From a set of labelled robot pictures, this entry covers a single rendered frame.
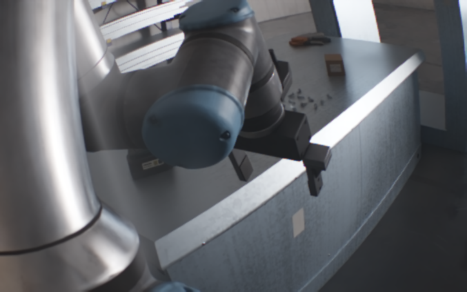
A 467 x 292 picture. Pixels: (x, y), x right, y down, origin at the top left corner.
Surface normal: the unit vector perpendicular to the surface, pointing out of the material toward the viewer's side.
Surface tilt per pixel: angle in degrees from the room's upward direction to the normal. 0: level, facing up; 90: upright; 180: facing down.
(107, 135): 103
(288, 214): 90
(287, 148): 114
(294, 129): 25
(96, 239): 46
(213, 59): 37
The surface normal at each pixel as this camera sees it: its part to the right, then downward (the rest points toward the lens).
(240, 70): 0.77, -0.26
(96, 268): 0.47, -0.66
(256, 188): 0.58, -0.21
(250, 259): 0.71, 0.14
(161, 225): -0.18, -0.91
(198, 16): -0.28, -0.72
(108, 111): -0.35, 0.09
